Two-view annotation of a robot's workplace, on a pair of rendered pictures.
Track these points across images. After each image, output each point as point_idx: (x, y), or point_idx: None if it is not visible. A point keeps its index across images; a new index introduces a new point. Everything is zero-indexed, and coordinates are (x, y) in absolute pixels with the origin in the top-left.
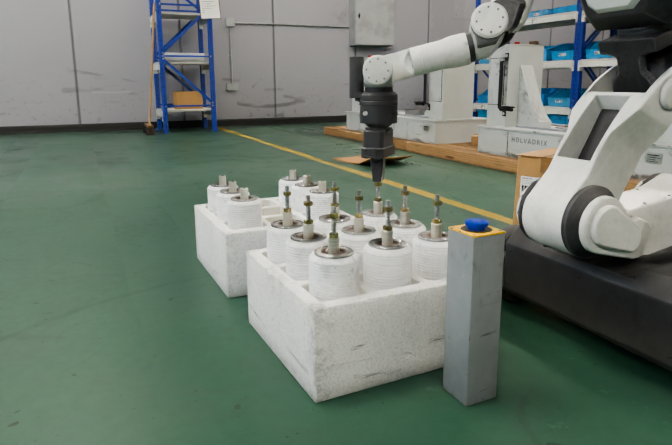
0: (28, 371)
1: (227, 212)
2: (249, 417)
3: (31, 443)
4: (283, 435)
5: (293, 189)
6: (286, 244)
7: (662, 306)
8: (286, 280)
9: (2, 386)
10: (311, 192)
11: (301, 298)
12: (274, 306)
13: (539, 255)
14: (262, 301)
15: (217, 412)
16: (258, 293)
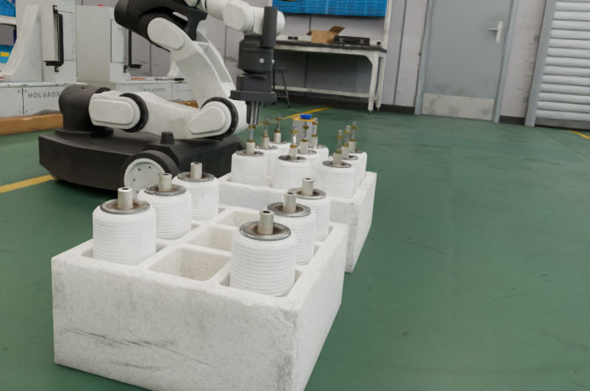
0: (556, 306)
1: (326, 218)
2: (407, 234)
3: (528, 263)
4: (398, 225)
5: (190, 198)
6: (361, 162)
7: (234, 145)
8: (367, 182)
9: (572, 301)
10: (213, 178)
11: (374, 176)
12: (366, 210)
13: (197, 155)
14: (362, 224)
15: (422, 240)
16: (361, 223)
